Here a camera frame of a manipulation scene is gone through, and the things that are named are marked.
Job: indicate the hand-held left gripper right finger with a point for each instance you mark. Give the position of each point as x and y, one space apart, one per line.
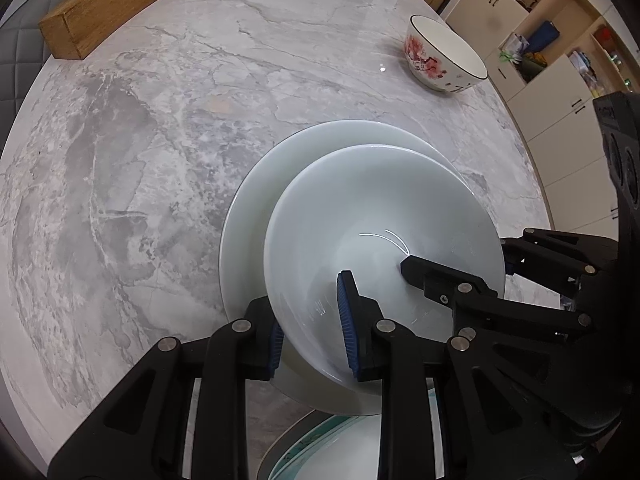
345 320

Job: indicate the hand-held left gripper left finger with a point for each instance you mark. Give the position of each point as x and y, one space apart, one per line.
274 350

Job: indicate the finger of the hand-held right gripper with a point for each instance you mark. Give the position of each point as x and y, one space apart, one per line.
440 280
550 255

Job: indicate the small white bowl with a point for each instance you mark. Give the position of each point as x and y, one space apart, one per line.
380 200

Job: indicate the deep teal floral plate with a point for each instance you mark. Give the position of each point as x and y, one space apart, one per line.
325 452

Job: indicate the large white bowl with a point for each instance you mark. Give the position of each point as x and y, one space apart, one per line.
250 220

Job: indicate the red container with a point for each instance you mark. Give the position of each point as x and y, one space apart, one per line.
605 35

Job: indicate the blue bag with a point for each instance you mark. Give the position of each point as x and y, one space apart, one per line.
542 37

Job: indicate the floral bowl with dark rim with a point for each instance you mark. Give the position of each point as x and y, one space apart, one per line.
435 67

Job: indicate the wooden tissue box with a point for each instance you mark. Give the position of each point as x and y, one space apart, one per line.
100 15

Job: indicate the grey quilted chair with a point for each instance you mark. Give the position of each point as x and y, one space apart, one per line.
20 50

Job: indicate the white and wood wall cabinets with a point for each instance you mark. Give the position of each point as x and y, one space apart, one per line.
550 110

